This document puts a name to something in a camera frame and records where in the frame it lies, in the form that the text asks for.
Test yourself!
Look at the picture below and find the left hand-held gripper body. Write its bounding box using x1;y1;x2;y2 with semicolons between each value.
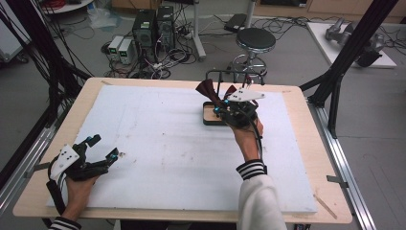
47;143;109;184

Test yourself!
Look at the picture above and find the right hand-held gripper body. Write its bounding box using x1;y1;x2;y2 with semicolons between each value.
219;88;266;129

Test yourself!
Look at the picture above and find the dark red bow tie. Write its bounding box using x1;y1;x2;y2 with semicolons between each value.
194;79;225;108
224;84;237;100

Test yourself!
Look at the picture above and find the person's left hand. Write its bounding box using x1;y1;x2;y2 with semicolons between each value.
61;173;100;221

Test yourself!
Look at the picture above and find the person's right hand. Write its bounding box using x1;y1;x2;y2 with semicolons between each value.
229;118;264;162

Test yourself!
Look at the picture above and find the white foam mat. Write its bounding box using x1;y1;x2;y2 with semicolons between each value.
46;84;319;215

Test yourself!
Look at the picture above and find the black round stool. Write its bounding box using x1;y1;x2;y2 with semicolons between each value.
227;27;278;78

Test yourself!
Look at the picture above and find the black flat box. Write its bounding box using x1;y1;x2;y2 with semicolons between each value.
223;12;248;33

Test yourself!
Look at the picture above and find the height-adjustable wooden desk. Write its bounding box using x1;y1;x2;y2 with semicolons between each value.
191;0;258;62

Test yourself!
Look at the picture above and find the light wooden table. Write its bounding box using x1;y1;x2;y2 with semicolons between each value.
12;76;353;224

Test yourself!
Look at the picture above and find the white floor platform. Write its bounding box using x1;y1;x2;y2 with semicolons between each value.
305;21;397;70

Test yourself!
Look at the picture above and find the black computer tower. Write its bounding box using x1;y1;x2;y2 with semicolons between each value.
155;4;177;52
131;9;158;61

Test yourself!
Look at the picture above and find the grey power supply unit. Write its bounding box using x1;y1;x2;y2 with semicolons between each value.
118;37;137;65
107;34;124;61

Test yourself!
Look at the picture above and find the clear plastic bag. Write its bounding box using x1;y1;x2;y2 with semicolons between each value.
87;8;123;30

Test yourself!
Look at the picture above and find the white round table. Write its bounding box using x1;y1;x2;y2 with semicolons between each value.
41;0;95;15

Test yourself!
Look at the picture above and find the grey metal bracket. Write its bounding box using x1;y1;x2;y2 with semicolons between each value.
24;161;52;179
326;174;350;190

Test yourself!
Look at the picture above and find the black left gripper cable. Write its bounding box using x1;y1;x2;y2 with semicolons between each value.
45;159;70;217

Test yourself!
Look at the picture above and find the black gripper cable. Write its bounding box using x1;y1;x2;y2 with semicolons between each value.
250;116;266;162
45;159;70;217

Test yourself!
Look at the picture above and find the aluminium frame rail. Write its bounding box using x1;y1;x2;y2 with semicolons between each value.
307;95;377;230
0;124;56;209

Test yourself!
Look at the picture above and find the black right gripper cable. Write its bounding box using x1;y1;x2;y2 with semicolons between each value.
250;116;266;162

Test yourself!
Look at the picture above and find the tangle of floor cables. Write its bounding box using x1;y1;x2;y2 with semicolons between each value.
101;41;195;81

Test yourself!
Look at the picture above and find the black frame post with cables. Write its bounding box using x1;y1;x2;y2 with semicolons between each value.
0;0;92;108

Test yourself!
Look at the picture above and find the thick black frame post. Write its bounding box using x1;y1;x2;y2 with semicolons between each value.
299;0;400;140

